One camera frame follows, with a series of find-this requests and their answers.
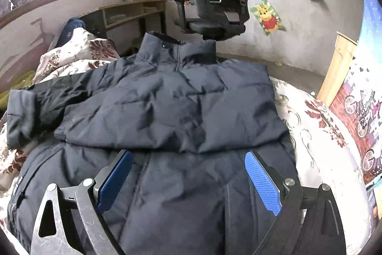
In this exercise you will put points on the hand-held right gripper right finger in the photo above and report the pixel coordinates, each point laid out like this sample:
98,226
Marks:
262,183

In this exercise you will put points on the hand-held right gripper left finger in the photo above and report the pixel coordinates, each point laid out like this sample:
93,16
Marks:
115,180

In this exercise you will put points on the navy puffer jacket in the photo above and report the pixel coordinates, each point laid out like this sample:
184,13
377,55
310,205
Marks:
167,105

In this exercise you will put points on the floral cream red bedspread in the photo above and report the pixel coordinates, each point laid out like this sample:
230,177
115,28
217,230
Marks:
313,135

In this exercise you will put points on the bicycle printed cloth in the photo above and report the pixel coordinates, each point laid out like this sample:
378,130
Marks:
361,114

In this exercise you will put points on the yellow green cloth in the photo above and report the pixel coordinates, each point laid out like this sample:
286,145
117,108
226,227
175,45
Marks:
15,87

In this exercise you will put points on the small wooden cabinet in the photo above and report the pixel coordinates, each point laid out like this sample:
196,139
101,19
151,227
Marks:
338,69

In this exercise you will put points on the dark blue pillow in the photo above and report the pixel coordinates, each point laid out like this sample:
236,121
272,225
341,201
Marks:
70,31

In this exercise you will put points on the wooden desk shelf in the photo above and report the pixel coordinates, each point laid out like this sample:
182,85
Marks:
131,11

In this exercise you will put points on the blue starry curtain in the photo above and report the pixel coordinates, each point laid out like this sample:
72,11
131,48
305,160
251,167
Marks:
371,22

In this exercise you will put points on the yellow bear wall poster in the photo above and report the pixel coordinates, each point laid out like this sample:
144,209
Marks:
267,17

